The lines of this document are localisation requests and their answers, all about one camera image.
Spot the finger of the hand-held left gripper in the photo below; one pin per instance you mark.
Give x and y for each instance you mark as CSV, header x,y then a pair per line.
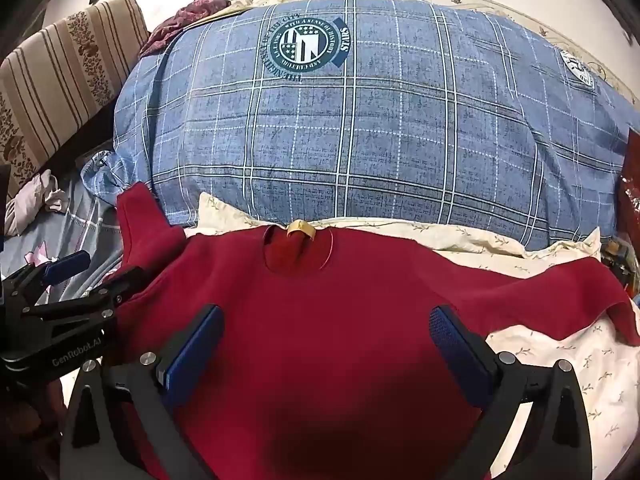
x,y
67,264
112,292

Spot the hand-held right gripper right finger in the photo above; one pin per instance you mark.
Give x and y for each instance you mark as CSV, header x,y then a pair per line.
x,y
457,355

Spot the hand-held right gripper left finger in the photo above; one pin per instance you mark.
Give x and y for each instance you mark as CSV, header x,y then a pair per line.
x,y
197,355

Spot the red sweater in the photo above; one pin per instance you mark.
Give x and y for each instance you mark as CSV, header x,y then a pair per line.
x,y
325,340

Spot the grey bed sheet pink star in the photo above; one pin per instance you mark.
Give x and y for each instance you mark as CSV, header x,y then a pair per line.
x,y
70,230

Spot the pale pink crumpled cloth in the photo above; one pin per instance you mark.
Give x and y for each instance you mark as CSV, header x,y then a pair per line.
x,y
37,195

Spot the cream leaf-print pillow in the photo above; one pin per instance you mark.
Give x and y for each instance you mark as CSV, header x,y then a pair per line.
x,y
560,360

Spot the beige striped floral cushion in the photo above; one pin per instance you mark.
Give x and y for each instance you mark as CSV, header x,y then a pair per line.
x,y
55,85

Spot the multicoloured clutter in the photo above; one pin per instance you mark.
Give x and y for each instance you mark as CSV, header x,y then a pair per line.
x,y
622,265

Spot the red shiny packet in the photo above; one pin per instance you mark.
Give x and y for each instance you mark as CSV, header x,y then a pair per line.
x,y
631,195

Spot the blue plaid quilt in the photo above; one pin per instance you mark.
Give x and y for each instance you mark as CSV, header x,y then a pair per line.
x,y
350,125

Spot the maroon patterned cloth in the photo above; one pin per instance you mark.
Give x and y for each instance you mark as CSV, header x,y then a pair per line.
x,y
180,22

